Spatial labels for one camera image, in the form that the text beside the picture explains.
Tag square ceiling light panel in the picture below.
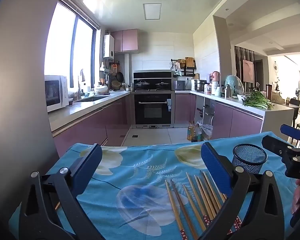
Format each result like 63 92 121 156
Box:
143 3 162 20

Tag blue floral tablecloth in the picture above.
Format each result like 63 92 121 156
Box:
9 131 300 240

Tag white microwave oven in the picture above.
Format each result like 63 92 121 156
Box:
44 75 70 112

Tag bunch of leafy greens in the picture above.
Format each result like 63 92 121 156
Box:
242 90 274 110

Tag pink wall cabinets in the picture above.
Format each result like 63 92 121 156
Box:
111 29 138 54

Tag white water heater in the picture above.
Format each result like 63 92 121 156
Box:
103 34 115 60

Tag person's right hand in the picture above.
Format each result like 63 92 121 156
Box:
291 185 300 216

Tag kitchen window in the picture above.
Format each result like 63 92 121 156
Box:
44 0 101 90

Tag steel sink faucet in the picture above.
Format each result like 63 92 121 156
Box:
77 76 83 100

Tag clear plastic bag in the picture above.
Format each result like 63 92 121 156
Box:
201 124 213 139

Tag set of bamboo chopsticks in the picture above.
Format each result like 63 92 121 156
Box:
164 170 243 240

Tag mint green covered appliance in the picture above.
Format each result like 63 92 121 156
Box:
224 75 244 98

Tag pink base cabinets peninsula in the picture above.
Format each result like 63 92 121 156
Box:
175 91 294 140

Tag dark oil bottle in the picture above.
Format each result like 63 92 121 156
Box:
191 124 202 143

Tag black integrated stove oven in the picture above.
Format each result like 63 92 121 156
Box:
132 70 175 129

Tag pink base cabinets with sink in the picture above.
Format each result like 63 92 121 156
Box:
48 91 134 153

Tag black mesh utensil holder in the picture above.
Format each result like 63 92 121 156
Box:
232 144 268 174

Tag pink wall picture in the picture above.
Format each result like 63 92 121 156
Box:
242 59 254 83

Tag yellow cooking oil bottle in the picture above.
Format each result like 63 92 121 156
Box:
187 122 196 142

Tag black pot with glass lid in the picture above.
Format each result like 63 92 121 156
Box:
155 80 171 91
135 80 150 91

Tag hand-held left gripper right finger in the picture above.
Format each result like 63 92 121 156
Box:
199 142 285 240

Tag black wall rack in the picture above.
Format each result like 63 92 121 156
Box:
171 57 198 77

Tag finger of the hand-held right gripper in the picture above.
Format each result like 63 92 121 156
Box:
262 135 295 158
280 124 300 142

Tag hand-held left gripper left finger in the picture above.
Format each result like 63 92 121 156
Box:
18 144 110 240

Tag stainless steel stockpot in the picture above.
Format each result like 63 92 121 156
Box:
194 79 207 92

